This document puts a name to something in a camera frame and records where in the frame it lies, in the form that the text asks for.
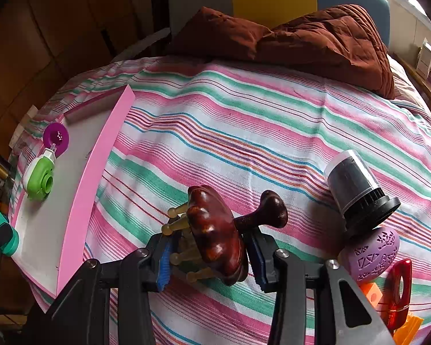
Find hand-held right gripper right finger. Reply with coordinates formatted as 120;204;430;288
242;230;397;345

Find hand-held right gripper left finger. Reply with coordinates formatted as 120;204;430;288
29;232;182;345

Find dark wooden pegged massager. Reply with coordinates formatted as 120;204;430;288
161;185;288;286

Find pink-edged white tray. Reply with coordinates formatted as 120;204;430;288
8;85;136;297

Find purple patterned egg-shaped toy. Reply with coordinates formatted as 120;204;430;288
339;226;400;284

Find black cylinder with clear cap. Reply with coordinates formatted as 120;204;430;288
324;150;402;238

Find green and white plastic toy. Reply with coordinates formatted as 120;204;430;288
22;144;56;201

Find purple round plastic toy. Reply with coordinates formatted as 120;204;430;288
43;122;70;158

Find orange plastic cube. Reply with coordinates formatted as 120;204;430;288
359;282;383;311

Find striped bed sheet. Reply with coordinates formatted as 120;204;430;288
8;55;431;345

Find orange hair claw clip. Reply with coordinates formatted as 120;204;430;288
393;313;424;345

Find wooden wardrobe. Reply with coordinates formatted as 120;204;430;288
0;0;173;173

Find brown quilted blanket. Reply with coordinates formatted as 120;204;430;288
167;4;396;100

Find beige pillow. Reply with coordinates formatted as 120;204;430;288
386;54;428;112

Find white cardboard box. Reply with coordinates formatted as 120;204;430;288
415;38;431;78

